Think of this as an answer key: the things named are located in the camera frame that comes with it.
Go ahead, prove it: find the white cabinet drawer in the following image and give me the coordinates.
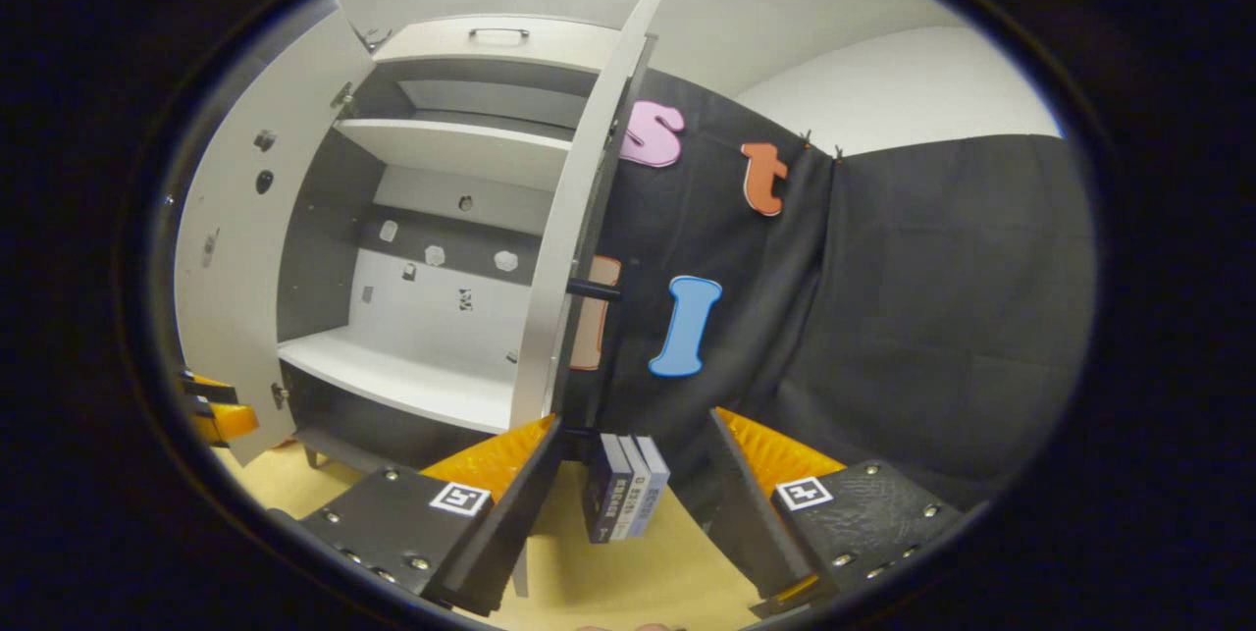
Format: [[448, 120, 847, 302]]
[[373, 15, 627, 75]]

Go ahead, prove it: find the white cabinet shelf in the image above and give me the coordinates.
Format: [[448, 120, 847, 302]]
[[278, 325, 516, 436], [334, 118, 575, 192]]

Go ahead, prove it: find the white cabinet door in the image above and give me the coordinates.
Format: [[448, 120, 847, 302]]
[[175, 8, 377, 467], [508, 0, 674, 431]]

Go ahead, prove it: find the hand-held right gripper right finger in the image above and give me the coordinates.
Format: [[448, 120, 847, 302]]
[[708, 407, 968, 620]]

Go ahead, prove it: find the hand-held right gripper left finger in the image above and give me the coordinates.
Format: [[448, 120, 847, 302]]
[[299, 415, 563, 617]]

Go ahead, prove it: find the black backdrop cloth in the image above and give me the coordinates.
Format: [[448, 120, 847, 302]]
[[564, 70, 1098, 514]]

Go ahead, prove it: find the dark blue book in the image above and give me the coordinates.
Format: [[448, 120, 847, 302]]
[[583, 433, 634, 544]]

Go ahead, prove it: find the grey book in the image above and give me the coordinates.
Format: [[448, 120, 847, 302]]
[[613, 435, 654, 542]]

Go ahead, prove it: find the grey and white cabinet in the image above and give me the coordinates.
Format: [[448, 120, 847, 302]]
[[275, 13, 658, 473]]

